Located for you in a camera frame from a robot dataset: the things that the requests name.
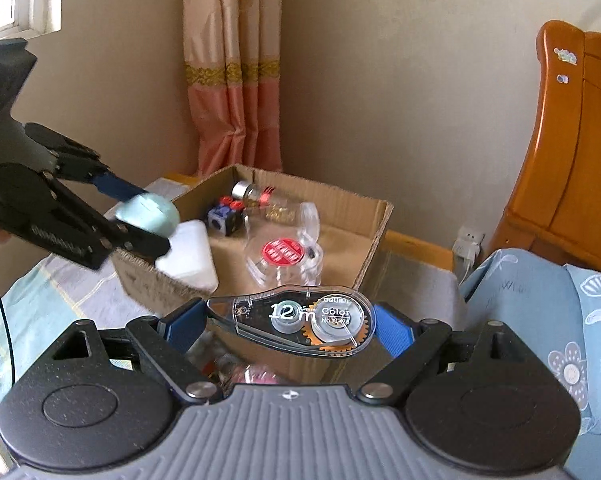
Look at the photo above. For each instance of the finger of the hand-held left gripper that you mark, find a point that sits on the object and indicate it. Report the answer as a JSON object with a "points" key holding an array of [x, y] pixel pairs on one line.
{"points": [[130, 237], [115, 185]]}

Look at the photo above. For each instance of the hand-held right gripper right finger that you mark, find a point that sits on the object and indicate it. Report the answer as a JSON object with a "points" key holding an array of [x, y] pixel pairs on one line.
{"points": [[395, 332]]}

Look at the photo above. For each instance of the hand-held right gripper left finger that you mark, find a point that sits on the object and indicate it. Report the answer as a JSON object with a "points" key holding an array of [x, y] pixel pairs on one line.
{"points": [[185, 325]]}

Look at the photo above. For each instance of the pale green round object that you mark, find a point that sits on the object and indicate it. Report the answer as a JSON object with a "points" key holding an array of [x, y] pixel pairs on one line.
{"points": [[148, 215]]}

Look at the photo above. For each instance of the white plastic box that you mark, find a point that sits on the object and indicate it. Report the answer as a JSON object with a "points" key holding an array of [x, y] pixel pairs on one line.
{"points": [[190, 255]]}

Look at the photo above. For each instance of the correction tape dispenser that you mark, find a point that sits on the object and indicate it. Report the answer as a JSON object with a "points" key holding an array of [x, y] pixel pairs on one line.
{"points": [[300, 320]]}

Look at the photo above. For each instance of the black blue toy train car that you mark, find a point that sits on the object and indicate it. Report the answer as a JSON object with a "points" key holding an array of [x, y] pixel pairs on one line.
{"points": [[225, 216]]}

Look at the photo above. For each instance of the cardboard box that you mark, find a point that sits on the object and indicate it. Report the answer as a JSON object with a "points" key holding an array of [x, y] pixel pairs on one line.
{"points": [[350, 245]]}

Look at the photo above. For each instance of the clear container with red label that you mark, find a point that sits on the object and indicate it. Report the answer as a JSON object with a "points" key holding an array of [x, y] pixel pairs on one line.
{"points": [[285, 255]]}

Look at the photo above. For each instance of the pink transparent ball toy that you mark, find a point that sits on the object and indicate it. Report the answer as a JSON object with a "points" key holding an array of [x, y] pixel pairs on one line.
{"points": [[260, 375]]}

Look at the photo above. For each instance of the blue floral bedding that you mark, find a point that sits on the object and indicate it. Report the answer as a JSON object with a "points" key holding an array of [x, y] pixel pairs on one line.
{"points": [[530, 310]]}

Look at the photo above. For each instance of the glass bottle with metal cap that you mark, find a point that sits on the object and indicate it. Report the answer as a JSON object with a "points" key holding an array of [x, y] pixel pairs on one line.
{"points": [[275, 207]]}

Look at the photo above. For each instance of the pink beige curtain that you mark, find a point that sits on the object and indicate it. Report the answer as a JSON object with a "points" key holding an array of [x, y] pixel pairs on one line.
{"points": [[230, 60]]}

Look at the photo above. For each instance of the wooden bed headboard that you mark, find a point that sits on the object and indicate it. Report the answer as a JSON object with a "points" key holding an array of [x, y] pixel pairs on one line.
{"points": [[565, 170]]}

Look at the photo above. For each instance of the cartoon sticker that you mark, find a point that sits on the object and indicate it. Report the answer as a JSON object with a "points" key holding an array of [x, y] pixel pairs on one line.
{"points": [[565, 55]]}

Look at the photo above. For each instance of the white wall socket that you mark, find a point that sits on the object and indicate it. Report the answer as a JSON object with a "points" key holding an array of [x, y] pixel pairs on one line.
{"points": [[468, 247]]}

